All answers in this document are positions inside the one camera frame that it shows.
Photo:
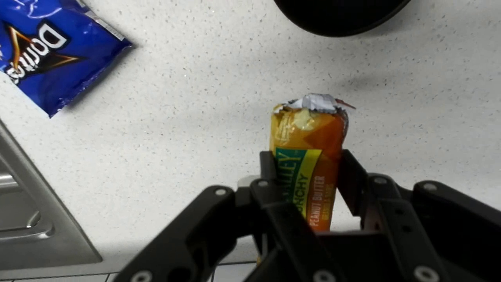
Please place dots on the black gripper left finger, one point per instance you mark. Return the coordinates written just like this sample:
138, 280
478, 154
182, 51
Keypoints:
220, 236

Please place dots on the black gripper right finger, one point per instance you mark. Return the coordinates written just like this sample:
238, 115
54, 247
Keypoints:
417, 229

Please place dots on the yellow granola bar packet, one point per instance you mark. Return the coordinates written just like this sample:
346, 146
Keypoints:
313, 142

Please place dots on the black bowl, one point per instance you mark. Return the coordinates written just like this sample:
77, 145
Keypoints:
339, 16

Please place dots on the stainless steel sink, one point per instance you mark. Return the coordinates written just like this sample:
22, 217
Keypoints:
32, 220

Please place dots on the blue Doritos chips bag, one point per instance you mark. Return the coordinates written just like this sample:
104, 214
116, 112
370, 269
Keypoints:
52, 57

